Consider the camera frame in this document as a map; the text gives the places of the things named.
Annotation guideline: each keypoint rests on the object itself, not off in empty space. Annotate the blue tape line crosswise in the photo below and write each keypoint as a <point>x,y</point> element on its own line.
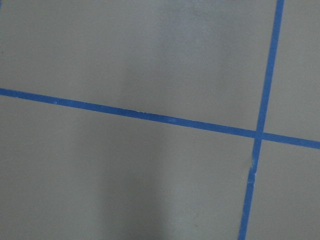
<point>261,120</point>

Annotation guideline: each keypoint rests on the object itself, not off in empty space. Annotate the blue tape line lengthwise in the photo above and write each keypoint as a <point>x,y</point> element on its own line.
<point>129,113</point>

